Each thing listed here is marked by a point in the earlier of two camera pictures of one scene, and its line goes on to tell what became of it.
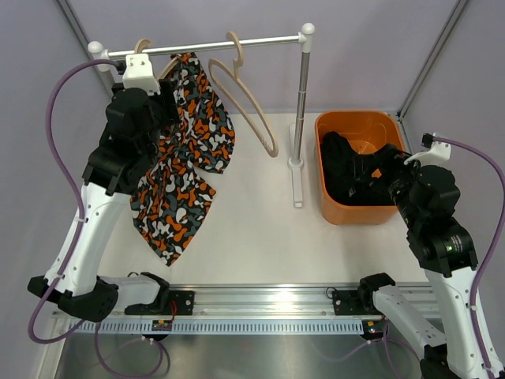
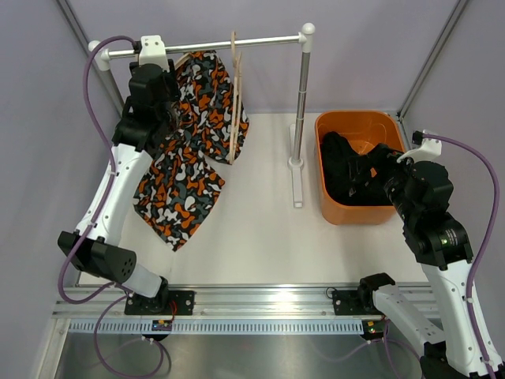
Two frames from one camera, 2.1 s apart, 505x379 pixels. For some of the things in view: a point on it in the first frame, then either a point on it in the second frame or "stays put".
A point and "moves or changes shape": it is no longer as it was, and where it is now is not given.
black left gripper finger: x=169 y=101 to x=173 y=82
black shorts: x=348 y=174 stays put
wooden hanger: x=233 y=92 moves or changes shape
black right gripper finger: x=364 y=180 stays put
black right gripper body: x=398 y=176 stays put
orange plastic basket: x=362 y=128 stays put
